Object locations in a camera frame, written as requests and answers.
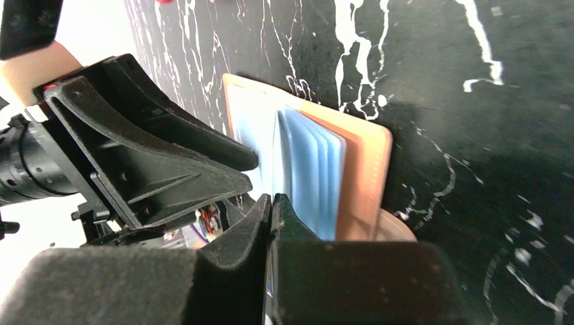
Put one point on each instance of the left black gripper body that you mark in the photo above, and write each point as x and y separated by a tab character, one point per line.
38	159

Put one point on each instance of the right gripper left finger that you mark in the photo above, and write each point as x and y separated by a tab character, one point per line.
221	283

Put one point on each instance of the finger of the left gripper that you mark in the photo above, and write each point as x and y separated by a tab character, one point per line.
141	101
145	180

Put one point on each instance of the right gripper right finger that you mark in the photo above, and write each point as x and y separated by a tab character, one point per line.
336	282

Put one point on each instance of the pink leather card holder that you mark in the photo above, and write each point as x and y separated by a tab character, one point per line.
332	166

